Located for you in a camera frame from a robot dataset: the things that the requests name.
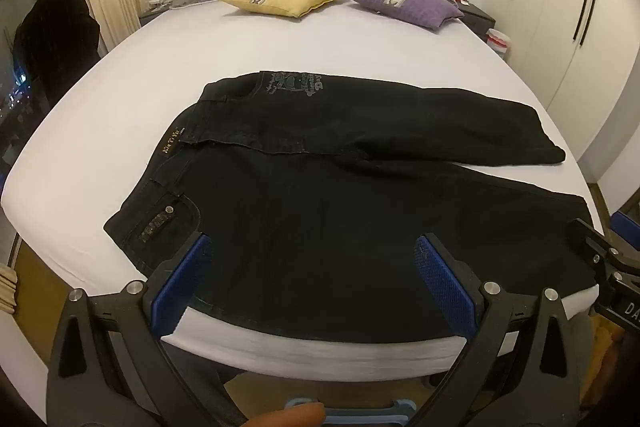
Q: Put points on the white bed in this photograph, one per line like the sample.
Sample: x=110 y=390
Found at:
x=150 y=72

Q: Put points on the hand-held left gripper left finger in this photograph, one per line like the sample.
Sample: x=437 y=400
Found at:
x=185 y=279

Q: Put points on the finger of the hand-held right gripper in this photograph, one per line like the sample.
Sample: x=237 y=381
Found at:
x=597 y=247
x=627 y=229

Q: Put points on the purple cushion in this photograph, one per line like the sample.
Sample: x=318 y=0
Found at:
x=410 y=4

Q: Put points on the white wardrobe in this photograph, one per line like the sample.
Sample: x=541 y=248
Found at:
x=550 y=57

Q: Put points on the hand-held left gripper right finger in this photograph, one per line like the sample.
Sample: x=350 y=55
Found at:
x=445 y=292

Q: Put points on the dark cloth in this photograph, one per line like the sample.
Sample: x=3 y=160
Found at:
x=55 y=42

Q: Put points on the person's left hand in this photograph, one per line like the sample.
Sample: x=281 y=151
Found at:
x=290 y=416

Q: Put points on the black pants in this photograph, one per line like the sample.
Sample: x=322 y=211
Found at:
x=325 y=207

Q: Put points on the white waste bin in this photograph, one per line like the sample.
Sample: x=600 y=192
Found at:
x=497 y=44

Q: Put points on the dark nightstand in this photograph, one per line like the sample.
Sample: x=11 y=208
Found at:
x=150 y=14
x=480 y=19

